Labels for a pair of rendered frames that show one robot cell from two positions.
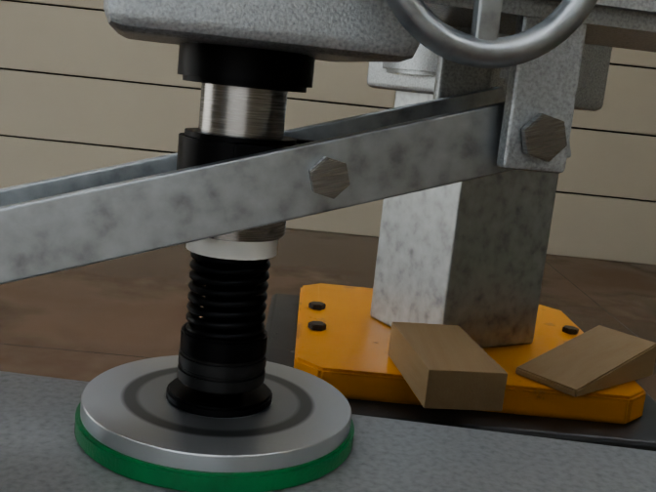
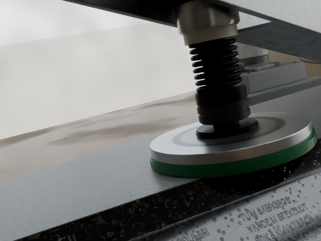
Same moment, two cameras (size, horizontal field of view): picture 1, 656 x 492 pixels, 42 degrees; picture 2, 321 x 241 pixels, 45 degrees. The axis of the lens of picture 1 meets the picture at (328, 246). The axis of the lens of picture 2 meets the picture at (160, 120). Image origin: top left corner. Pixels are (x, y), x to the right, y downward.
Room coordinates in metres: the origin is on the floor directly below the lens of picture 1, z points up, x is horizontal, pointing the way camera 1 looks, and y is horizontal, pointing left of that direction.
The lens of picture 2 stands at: (1.08, -0.21, 1.01)
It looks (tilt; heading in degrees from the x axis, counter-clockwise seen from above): 9 degrees down; 156
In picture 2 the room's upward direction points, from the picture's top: 11 degrees counter-clockwise
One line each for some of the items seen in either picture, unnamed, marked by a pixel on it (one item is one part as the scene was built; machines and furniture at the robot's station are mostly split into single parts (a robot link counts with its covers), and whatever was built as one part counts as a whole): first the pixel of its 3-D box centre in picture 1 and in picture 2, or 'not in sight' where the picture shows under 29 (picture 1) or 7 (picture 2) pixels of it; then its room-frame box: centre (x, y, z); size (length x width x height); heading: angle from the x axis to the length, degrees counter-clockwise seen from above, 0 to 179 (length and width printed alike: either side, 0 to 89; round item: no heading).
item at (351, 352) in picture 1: (448, 340); not in sight; (1.34, -0.21, 0.76); 0.49 x 0.49 x 0.05; 2
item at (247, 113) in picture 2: (221, 372); (224, 114); (0.65, 0.07, 0.92); 0.07 x 0.07 x 0.01
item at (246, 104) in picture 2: (223, 357); (222, 105); (0.65, 0.07, 0.93); 0.07 x 0.07 x 0.01
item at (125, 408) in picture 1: (219, 404); (227, 134); (0.65, 0.07, 0.89); 0.21 x 0.21 x 0.01
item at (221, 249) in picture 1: (232, 227); (208, 27); (0.65, 0.07, 1.04); 0.07 x 0.07 x 0.04
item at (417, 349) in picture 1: (442, 363); not in sight; (1.09, -0.17, 0.81); 0.20 x 0.10 x 0.05; 10
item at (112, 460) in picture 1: (218, 409); (228, 137); (0.65, 0.07, 0.89); 0.22 x 0.22 x 0.04
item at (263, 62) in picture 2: not in sight; (248, 64); (-0.33, 0.89, 0.91); 0.22 x 0.18 x 0.06; 102
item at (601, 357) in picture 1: (588, 358); not in sight; (1.18, -0.39, 0.80); 0.20 x 0.10 x 0.05; 132
